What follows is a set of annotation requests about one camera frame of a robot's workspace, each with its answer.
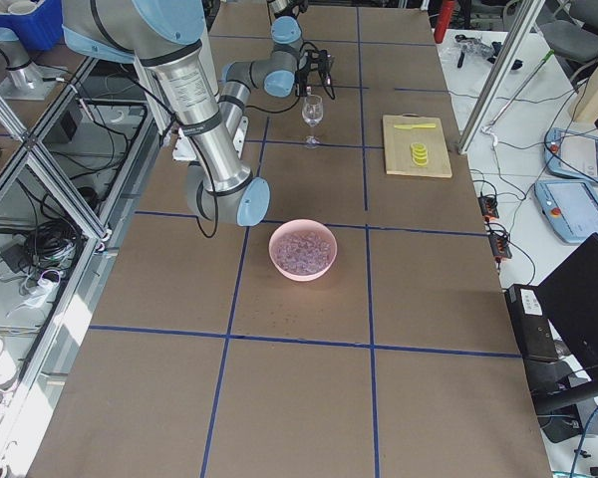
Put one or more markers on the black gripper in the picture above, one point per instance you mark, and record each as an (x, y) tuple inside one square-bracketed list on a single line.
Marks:
[(305, 75)]

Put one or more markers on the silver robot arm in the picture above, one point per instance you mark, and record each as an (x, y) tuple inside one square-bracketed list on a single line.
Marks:
[(165, 37), (292, 8)]

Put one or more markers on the clear wine glass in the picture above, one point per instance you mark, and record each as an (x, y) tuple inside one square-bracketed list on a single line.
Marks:
[(312, 114)]

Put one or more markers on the pink ice bowl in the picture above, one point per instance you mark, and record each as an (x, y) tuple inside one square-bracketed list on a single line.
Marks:
[(302, 225)]

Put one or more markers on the ice cubes pile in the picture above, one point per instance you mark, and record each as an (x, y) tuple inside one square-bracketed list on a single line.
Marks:
[(303, 253)]

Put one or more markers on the bamboo cutting board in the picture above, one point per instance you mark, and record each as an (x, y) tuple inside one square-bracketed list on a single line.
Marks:
[(400, 146)]

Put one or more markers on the yellow plastic knife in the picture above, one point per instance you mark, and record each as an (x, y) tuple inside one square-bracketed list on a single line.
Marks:
[(410, 126)]

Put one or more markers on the teach pendant far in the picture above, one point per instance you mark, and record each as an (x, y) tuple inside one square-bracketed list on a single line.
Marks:
[(571, 154)]

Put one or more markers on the teach pendant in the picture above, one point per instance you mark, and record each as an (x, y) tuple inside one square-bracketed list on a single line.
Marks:
[(570, 207), (571, 154)]

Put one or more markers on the teach pendant near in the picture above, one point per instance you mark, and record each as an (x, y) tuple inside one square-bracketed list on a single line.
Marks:
[(570, 207)]

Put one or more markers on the black box device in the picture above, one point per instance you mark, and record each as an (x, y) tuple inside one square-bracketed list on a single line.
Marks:
[(531, 327)]

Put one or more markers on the black monitor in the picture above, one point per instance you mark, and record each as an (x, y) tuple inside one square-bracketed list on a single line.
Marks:
[(569, 299)]

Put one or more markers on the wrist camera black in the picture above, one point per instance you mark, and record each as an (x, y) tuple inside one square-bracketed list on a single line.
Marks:
[(321, 63)]

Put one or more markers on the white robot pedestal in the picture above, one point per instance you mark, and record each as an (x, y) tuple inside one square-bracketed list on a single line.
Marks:
[(184, 150)]

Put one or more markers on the aluminium frame post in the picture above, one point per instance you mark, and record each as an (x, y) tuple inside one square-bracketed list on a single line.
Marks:
[(524, 20)]

